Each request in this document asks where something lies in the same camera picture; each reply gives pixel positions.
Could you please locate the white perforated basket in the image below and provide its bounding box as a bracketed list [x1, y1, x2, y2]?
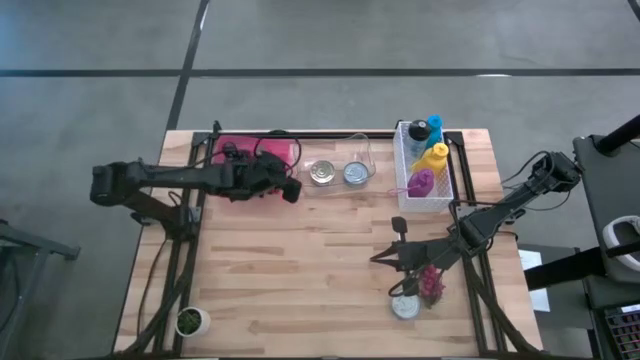
[392, 119, 456, 215]

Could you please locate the white round device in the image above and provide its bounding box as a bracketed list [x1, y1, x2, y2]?
[602, 214, 640, 256]

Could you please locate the silver tuna can blue label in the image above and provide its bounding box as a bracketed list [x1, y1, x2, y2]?
[389, 293, 423, 321]
[342, 160, 371, 187]

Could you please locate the black equipment cart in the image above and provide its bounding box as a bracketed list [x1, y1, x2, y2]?
[572, 114, 640, 360]

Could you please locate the black metal stand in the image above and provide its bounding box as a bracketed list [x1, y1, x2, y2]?
[0, 209, 81, 360]

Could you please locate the gold-lid can red label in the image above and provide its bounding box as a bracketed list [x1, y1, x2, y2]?
[309, 159, 337, 187]

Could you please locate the blue plastic bottle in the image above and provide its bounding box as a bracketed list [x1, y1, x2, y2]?
[424, 114, 445, 150]

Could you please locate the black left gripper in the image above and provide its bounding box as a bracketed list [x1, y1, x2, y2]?
[219, 142, 304, 204]

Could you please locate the pink plastic tray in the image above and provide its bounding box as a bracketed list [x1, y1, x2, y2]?
[209, 133, 297, 197]

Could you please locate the red grape bunch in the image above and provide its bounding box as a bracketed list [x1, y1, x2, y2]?
[417, 264, 447, 310]

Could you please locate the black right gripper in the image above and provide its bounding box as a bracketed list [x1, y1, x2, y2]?
[369, 216, 461, 282]

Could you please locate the white paper sheet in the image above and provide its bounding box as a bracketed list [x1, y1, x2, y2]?
[517, 248, 551, 314]

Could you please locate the clear plastic bin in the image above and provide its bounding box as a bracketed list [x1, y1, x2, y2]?
[301, 130, 377, 190]

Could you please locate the yellow plastic bottle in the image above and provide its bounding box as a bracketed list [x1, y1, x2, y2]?
[410, 142, 450, 175]

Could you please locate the white pot with green plant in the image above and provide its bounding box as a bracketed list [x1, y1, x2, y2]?
[174, 305, 212, 338]

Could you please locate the magenta plastic water bottle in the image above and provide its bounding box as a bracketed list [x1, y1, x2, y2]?
[385, 168, 436, 199]

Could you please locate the black keyboard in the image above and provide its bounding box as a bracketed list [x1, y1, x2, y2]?
[602, 302, 640, 360]

